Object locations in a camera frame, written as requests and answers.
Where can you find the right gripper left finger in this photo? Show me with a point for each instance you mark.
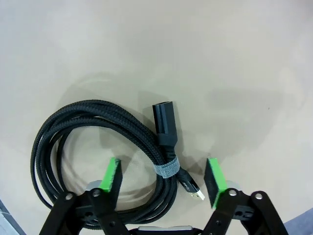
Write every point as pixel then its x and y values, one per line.
pixel 112 181

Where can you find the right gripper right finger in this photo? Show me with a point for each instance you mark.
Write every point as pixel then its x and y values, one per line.
pixel 215 181

